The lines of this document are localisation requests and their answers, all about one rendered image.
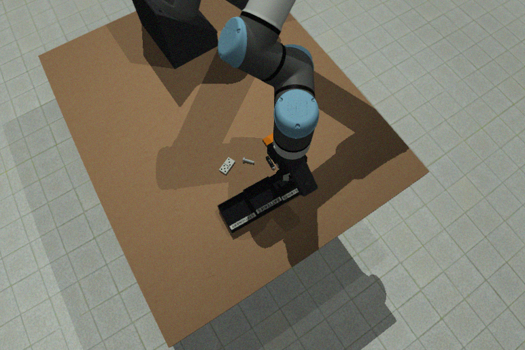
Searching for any orange rectangular block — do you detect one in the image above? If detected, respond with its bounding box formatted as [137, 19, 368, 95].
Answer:
[263, 133, 273, 146]

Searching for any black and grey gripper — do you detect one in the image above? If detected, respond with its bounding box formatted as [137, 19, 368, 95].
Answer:
[267, 142, 292, 181]

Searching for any white domino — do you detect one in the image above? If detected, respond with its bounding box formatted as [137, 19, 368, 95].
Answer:
[219, 157, 235, 175]

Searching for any black rack of labelled bins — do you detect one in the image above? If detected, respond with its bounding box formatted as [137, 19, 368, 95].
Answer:
[219, 174, 300, 233]

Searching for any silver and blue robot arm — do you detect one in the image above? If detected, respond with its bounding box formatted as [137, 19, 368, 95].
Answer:
[151, 0, 319, 196]

